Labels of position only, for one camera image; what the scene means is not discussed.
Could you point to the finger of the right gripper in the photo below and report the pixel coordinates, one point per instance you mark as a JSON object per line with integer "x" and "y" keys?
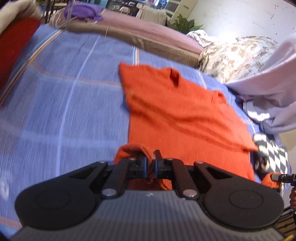
{"x": 284, "y": 178}

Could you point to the red garment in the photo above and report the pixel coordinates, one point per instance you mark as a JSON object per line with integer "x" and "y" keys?
{"x": 13, "y": 40}

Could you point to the floral beige duvet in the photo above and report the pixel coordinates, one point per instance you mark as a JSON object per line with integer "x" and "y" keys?
{"x": 229, "y": 60}

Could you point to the orange knit sweater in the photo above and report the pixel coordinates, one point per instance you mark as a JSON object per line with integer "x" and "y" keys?
{"x": 182, "y": 120}

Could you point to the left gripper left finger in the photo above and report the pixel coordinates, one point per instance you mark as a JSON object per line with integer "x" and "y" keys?
{"x": 125, "y": 170}

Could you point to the cream dotted fabric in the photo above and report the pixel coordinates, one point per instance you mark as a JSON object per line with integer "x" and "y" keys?
{"x": 19, "y": 9}

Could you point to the checkered green white garment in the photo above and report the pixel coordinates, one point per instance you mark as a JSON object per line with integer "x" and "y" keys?
{"x": 270, "y": 157}

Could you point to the purple blanket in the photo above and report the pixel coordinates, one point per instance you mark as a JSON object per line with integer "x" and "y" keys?
{"x": 82, "y": 10}

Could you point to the lavender grey garment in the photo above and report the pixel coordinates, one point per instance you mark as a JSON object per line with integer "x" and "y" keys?
{"x": 269, "y": 95}

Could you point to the green potted plant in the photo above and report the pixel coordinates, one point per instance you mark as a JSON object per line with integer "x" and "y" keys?
{"x": 183, "y": 25}

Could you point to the beige cushion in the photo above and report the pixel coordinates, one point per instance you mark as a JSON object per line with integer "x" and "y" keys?
{"x": 149, "y": 14}

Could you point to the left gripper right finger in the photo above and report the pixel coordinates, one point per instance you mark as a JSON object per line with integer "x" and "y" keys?
{"x": 175, "y": 171}

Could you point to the blue plaid bed sheet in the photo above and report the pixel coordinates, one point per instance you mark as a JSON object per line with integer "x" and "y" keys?
{"x": 64, "y": 109}

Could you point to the pink covered bed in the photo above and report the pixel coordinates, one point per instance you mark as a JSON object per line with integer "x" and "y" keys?
{"x": 148, "y": 36}

